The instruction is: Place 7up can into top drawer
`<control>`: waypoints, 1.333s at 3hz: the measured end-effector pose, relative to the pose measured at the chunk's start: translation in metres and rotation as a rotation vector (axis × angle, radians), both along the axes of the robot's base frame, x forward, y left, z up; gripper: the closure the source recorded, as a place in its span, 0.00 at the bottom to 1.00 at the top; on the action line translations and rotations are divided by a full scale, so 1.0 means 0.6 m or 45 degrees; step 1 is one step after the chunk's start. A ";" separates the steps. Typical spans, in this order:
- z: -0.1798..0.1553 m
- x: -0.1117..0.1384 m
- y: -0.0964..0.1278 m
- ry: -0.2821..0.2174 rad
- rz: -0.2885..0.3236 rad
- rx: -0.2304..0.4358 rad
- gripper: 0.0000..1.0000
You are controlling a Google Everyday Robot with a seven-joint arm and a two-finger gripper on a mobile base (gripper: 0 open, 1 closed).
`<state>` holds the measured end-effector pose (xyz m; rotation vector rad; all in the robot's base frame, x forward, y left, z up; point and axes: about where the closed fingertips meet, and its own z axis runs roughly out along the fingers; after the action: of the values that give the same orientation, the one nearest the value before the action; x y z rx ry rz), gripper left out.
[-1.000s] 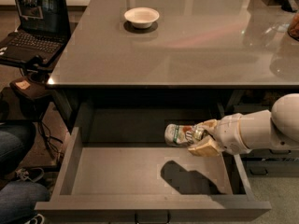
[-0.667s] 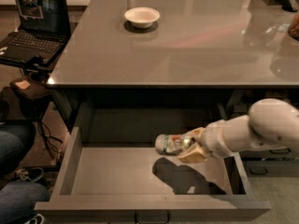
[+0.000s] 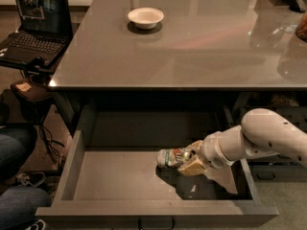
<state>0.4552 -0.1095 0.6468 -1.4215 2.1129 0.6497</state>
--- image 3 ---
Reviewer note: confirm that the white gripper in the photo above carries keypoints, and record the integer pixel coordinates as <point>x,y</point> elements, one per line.
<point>211,150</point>

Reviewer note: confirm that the green white 7up can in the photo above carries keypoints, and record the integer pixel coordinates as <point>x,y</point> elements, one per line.
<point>173,158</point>

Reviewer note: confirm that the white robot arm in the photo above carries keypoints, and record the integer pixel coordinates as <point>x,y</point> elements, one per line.
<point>235,144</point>

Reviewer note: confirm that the open grey top drawer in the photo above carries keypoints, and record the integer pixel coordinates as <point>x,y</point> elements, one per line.
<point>111,179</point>

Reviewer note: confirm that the white bowl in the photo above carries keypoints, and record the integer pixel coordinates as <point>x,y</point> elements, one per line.
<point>145,18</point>

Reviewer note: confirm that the dark sneaker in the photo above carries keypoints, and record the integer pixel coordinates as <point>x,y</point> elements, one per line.
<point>33,179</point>

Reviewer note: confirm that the person leg in jeans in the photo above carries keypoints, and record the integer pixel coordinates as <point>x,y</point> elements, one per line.
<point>16,145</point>

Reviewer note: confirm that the black laptop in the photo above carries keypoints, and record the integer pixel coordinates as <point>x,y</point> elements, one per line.
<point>43,36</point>

